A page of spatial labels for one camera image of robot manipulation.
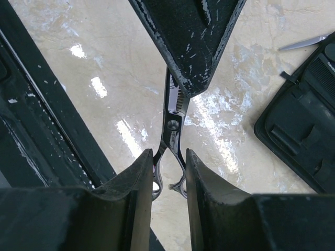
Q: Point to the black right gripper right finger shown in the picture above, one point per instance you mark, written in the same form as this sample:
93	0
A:
224	217

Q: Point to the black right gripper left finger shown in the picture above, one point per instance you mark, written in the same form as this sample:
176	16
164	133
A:
114	216

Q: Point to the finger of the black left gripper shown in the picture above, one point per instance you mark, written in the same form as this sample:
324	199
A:
190	35

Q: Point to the silver thinning scissors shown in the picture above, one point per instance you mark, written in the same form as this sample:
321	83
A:
174	114

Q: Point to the black zip tool case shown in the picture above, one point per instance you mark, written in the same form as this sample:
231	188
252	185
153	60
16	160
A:
298	127

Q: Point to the silver straight hair scissors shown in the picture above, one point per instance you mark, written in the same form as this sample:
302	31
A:
304	43

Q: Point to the black comb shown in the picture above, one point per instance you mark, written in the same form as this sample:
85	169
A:
322	73

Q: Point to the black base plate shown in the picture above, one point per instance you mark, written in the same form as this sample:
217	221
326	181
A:
44	141

